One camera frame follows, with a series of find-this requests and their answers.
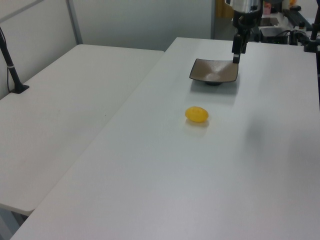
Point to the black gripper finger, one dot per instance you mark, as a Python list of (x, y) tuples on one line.
[(243, 46), (236, 45)]

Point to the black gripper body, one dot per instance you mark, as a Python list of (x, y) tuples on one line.
[(247, 20)]

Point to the yellow potato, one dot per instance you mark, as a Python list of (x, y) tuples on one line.
[(196, 114)]

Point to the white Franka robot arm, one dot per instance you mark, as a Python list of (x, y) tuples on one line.
[(243, 5)]

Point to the brown square ceramic plate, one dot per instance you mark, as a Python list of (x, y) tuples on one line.
[(212, 71)]

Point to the light wooden cabinet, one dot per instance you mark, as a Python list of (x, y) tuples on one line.
[(223, 8)]

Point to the black electronics box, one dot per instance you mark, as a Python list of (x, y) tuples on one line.
[(275, 35)]

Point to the black clamp stand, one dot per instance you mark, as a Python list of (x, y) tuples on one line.
[(312, 40)]

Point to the black equipment rail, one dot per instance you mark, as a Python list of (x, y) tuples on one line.
[(297, 16)]

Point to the grey partition frame post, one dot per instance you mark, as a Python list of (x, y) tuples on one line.
[(74, 22)]

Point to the black camera stand pole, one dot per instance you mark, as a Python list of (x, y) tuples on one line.
[(11, 67)]

